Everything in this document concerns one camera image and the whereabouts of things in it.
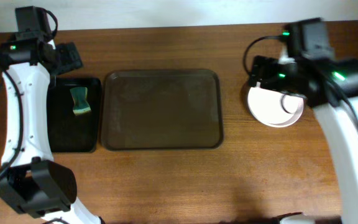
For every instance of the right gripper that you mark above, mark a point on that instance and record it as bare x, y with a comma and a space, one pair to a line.
260, 70

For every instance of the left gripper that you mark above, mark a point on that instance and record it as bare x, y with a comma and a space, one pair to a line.
68, 58

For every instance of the white plate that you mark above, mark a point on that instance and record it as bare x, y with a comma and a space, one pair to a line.
274, 109

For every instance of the green yellow sponge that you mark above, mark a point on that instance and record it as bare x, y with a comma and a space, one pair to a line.
80, 104

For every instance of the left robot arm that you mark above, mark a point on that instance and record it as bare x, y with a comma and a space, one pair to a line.
31, 182

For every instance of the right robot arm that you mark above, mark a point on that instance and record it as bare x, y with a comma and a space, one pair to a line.
335, 106

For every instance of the black plastic tray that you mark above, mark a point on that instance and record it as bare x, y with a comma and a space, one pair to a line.
67, 132

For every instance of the brown serving tray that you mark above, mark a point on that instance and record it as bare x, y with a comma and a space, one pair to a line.
162, 110

